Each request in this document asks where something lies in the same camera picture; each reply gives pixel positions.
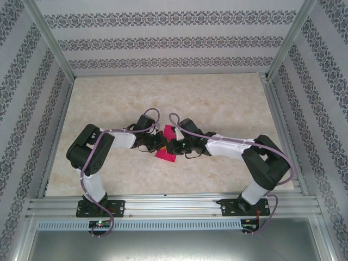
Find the pink square paper sheet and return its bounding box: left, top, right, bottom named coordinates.
left=155, top=124, right=177, bottom=164

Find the grey metal sheet tray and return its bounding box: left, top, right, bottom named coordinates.
left=16, top=217, right=335, bottom=261

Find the left small circuit board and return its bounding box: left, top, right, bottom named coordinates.
left=89, top=220, right=112, bottom=228

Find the small circuit board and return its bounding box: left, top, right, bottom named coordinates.
left=241, top=219, right=260, bottom=231
left=89, top=220, right=112, bottom=228

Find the right small circuit board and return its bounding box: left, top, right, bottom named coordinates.
left=241, top=219, right=260, bottom=231

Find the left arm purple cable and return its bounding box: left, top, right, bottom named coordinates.
left=80, top=108, right=161, bottom=239

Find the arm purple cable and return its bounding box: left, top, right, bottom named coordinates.
left=169, top=113, right=296, bottom=237
left=80, top=108, right=161, bottom=239

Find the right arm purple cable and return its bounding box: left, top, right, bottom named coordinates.
left=169, top=113, right=296, bottom=237

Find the aluminium mounting rail beam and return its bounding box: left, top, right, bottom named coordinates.
left=26, top=191, right=321, bottom=218

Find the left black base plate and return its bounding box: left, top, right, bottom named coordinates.
left=76, top=200, right=126, bottom=218

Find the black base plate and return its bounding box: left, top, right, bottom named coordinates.
left=76, top=200, right=126, bottom=218
left=220, top=197, right=271, bottom=218

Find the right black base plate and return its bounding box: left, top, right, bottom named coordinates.
left=220, top=197, right=271, bottom=218

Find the slotted grey cable duct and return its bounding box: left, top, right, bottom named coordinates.
left=36, top=219, right=243, bottom=231

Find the left aluminium side rail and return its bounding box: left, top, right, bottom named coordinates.
left=36, top=77, right=76, bottom=199

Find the aluminium side rail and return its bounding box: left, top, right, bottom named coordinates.
left=36, top=77, right=76, bottom=199
left=259, top=72, right=309, bottom=196

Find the right aluminium side rail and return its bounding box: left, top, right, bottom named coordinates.
left=259, top=72, right=309, bottom=196

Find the left aluminium frame post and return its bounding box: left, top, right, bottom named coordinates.
left=21, top=0, right=77, bottom=79

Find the aluminium frame post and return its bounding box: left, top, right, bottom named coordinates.
left=266, top=0, right=319, bottom=81
left=21, top=0, right=77, bottom=79

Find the right aluminium frame post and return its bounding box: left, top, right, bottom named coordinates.
left=266, top=0, right=319, bottom=81

